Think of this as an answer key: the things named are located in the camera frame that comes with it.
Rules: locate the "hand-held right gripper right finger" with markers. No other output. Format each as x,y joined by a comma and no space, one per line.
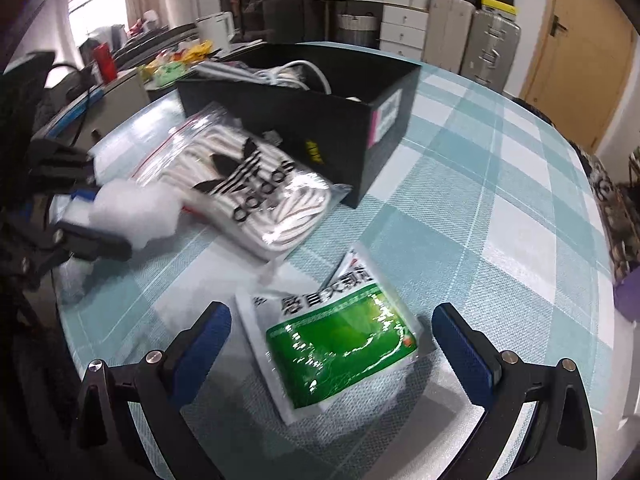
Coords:
465,355

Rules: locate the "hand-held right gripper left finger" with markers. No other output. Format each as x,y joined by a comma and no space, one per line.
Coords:
200,355

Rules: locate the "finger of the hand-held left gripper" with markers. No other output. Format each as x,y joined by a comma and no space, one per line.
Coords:
90,242
65,167

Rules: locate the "white cotton wad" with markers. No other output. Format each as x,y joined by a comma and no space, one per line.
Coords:
135,210

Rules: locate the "large green sachet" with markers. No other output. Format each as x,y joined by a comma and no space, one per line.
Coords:
330,355

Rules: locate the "zip bag of white laces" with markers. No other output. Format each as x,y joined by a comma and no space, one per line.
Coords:
260,195

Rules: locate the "bag of cream laces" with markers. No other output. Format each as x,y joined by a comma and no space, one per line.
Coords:
225,71

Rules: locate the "black cardboard box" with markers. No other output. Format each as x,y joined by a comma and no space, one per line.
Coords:
325,125

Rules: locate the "red bottle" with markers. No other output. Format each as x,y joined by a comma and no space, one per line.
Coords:
105,62

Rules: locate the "teal checkered tablecloth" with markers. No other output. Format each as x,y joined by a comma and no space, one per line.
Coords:
475,200

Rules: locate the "yellow snack packets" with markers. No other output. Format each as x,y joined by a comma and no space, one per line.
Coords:
195,51

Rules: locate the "beige curtain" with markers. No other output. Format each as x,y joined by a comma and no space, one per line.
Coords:
142,0

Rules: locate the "white kettle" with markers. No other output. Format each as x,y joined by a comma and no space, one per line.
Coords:
215,30

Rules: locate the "pile of dark shoes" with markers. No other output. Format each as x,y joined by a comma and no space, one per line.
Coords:
612,210

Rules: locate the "grey refrigerator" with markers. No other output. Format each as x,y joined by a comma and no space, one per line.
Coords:
272,5

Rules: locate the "silver suitcase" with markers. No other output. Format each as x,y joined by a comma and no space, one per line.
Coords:
492,50

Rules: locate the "woven laundry basket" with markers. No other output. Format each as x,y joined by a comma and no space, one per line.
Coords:
356,30

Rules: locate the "beige suitcase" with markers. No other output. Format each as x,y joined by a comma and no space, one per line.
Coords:
450,32

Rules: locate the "wooden door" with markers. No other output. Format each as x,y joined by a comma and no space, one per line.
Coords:
580,45

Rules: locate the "white desk with drawers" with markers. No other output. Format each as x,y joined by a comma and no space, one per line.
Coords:
400,25

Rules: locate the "black yellow shoe box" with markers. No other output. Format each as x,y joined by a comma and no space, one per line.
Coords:
497,10

